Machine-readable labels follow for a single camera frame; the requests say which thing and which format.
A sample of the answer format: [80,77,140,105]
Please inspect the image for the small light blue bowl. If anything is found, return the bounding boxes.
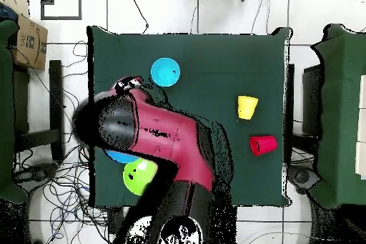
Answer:
[150,57,182,88]

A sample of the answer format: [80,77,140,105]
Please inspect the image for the black metal stand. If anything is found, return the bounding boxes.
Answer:
[13,59,66,162]

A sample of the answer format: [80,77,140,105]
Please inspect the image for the large green bowl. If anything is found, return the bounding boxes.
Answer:
[122,157,159,197]

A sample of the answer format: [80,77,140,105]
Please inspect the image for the red cup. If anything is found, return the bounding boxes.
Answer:
[249,135,279,157]

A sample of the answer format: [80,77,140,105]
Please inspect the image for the dark green tablecloth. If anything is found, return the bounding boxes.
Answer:
[86,25,293,208]

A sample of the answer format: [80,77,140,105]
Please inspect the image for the cardboard box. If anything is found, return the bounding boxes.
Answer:
[8,0,49,71]

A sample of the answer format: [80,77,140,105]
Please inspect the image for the large blue bowl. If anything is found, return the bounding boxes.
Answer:
[104,149,143,165]

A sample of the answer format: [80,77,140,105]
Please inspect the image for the tangle of black cables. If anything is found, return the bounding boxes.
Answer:
[12,40,127,244]

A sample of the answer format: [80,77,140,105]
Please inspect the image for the black cable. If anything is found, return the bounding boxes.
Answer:
[127,0,150,35]

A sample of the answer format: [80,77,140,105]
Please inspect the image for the orange-yellow cup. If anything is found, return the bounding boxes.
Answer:
[238,107,257,121]

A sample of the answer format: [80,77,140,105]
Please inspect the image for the green cloth-covered table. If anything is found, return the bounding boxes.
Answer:
[310,23,366,210]
[0,19,29,204]

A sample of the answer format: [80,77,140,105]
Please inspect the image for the yellow cup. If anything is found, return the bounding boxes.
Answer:
[237,95,259,109]

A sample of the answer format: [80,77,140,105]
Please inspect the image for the white box stack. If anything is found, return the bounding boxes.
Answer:
[355,74,366,180]

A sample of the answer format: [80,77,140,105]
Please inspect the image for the black square frame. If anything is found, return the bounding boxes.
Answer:
[40,0,83,21]

